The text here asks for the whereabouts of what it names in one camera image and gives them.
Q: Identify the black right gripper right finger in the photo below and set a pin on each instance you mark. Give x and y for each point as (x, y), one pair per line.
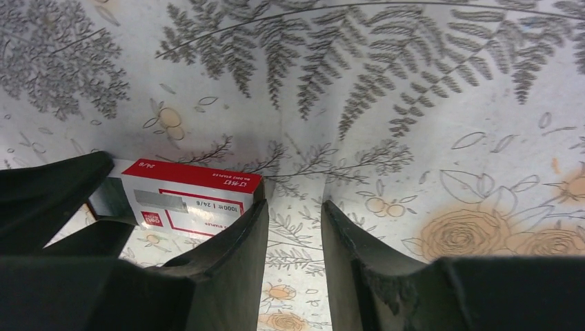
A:
(374, 287)

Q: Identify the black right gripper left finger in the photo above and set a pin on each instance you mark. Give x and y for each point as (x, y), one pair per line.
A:
(215, 286)

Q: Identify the red white staple box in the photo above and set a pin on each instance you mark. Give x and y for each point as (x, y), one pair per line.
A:
(176, 198)

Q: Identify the floral patterned table mat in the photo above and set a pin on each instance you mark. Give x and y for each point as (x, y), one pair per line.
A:
(440, 127)

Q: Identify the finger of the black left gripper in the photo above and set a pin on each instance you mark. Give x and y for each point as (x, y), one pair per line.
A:
(37, 202)
(101, 239)

